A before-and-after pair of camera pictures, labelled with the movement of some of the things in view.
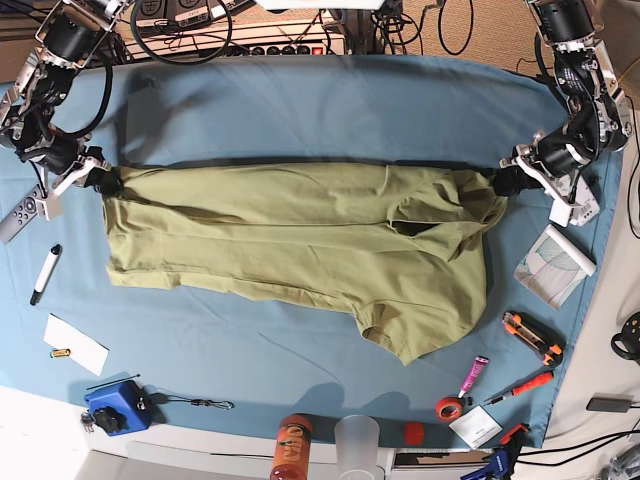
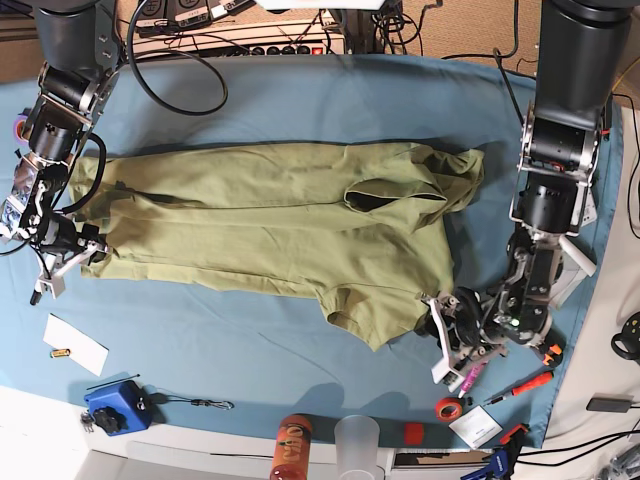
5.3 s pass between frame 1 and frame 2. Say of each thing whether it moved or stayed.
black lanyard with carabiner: stayed
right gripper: moved
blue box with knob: stayed
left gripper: moved
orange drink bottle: stayed
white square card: stayed
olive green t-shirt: moved
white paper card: stayed
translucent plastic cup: stayed
